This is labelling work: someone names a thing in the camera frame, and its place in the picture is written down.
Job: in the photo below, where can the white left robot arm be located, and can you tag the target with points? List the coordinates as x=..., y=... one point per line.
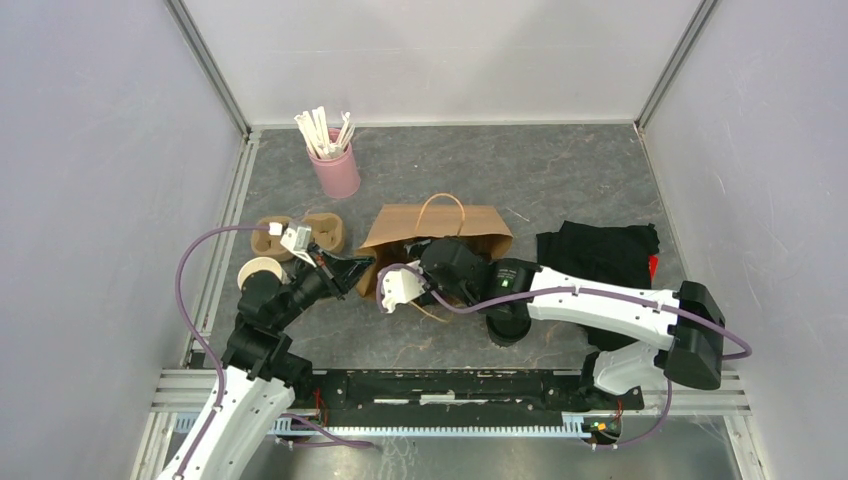
x=258, y=378

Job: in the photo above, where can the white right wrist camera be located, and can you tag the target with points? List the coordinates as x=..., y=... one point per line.
x=399, y=284

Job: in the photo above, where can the red small object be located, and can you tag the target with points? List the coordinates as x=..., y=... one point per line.
x=653, y=265

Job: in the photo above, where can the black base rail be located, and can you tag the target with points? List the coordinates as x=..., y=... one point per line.
x=454, y=398

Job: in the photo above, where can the brown paper bag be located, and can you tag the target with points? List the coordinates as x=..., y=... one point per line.
x=442, y=215

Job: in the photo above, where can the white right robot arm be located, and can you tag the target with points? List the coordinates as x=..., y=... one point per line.
x=673, y=334

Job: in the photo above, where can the white wrapped straws bundle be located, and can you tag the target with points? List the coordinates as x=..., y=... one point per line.
x=323, y=142

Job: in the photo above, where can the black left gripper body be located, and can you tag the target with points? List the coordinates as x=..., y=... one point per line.
x=322, y=270

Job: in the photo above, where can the stack of paper cups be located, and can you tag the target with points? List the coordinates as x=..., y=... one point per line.
x=261, y=264

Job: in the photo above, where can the black cloth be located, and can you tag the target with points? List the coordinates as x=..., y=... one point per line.
x=613, y=255

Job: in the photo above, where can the brown cardboard cup carrier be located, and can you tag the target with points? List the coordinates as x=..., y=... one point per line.
x=328, y=232

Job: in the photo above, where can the pink straw holder cup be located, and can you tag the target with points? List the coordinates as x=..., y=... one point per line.
x=339, y=176

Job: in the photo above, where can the aluminium slotted cable duct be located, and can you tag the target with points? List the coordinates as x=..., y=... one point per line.
x=186, y=391

